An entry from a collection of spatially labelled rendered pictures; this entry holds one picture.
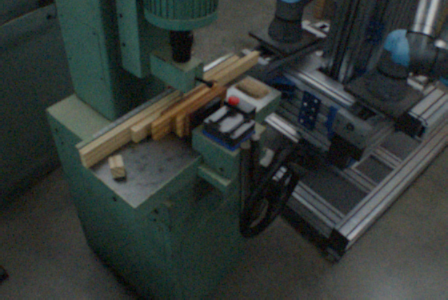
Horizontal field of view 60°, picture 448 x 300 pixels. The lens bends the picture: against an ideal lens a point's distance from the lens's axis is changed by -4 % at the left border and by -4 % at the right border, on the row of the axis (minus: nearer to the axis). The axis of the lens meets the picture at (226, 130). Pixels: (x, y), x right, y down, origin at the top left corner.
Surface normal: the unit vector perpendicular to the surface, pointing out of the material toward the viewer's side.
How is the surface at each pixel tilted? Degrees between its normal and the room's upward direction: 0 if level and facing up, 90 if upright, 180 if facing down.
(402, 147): 0
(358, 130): 90
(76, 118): 0
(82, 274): 0
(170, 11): 90
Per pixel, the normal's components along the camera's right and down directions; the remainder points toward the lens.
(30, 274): 0.07, -0.73
